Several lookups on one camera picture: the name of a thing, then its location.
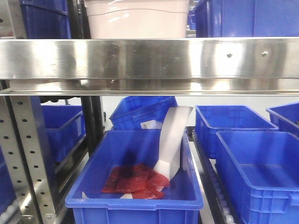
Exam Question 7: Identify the white plastic bin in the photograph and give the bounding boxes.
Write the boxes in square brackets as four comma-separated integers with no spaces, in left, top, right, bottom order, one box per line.
[84,0,189,39]

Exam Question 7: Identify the perforated steel shelf upright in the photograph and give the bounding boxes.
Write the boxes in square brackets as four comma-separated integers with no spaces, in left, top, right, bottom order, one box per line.
[0,96,59,224]

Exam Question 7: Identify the blue crate back centre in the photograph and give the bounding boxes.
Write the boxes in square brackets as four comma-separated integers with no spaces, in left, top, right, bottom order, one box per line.
[109,96,178,130]

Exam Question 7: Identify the white paper strip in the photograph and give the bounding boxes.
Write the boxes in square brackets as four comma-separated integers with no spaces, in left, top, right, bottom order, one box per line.
[154,106,193,180]

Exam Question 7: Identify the blue crate back right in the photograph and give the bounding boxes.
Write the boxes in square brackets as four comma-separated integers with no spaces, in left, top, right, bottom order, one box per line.
[195,105,279,159]

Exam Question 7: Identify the blue crate with red bags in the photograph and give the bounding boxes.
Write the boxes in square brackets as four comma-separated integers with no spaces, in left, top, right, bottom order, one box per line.
[65,129,203,224]

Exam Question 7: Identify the red plastic bags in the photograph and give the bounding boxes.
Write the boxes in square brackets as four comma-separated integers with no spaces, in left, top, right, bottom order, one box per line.
[101,163,170,199]

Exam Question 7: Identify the blue crate left lower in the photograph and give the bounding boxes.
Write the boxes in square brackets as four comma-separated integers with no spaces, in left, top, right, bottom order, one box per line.
[42,105,86,162]

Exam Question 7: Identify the blue crate upper right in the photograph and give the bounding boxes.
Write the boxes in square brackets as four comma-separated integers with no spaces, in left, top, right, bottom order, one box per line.
[193,0,299,38]

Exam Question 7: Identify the white roller conveyor track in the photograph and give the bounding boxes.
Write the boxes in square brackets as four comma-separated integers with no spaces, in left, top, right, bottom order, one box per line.
[191,131,239,224]

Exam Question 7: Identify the blue crate front right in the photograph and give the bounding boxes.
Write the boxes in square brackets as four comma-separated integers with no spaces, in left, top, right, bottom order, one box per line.
[216,131,299,224]

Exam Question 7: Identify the blue crate far right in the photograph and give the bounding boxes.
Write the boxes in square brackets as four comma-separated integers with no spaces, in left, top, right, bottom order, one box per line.
[266,102,299,137]

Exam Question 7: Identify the blue crate upper left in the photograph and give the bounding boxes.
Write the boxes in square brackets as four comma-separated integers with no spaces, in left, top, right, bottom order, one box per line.
[19,0,71,39]

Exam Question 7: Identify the stainless steel shelf rail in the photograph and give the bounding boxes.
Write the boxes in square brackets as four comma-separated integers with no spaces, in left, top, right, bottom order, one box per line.
[0,37,299,96]

